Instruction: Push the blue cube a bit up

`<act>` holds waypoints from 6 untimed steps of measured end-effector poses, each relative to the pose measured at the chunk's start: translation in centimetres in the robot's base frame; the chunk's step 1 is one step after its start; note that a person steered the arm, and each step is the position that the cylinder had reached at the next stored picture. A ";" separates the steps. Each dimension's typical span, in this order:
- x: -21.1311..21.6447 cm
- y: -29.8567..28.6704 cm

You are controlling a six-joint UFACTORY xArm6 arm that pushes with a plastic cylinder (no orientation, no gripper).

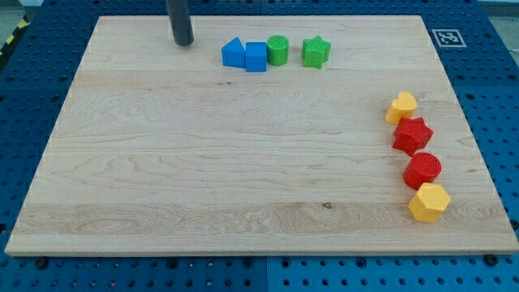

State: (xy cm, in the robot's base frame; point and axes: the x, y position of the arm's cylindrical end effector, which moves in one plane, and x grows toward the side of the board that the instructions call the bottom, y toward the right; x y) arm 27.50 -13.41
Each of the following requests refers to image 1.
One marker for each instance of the green cylinder block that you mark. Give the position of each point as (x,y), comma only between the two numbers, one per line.
(278,47)

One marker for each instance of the blue triangular prism block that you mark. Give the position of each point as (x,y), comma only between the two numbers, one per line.
(233,54)

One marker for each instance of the blue cube block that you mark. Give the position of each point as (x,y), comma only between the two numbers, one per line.
(256,56)

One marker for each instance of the light wooden board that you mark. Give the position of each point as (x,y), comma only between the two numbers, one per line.
(161,150)

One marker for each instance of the green star block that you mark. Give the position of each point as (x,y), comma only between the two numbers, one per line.
(315,52)

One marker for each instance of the red star block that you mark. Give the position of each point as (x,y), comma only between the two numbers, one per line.
(411,135)

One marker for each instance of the white fiducial marker tag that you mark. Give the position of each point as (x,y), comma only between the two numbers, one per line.
(448,38)

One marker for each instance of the red cylinder block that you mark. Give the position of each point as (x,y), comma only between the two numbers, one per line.
(422,168)

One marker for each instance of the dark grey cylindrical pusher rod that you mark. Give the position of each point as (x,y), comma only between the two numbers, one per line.
(180,21)

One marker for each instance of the yellow heart block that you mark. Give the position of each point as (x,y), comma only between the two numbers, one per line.
(403,106)

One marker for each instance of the yellow black hazard tape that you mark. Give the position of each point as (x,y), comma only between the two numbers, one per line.
(15,37)

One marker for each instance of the yellow hexagon block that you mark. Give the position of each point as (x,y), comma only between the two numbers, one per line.
(429,202)

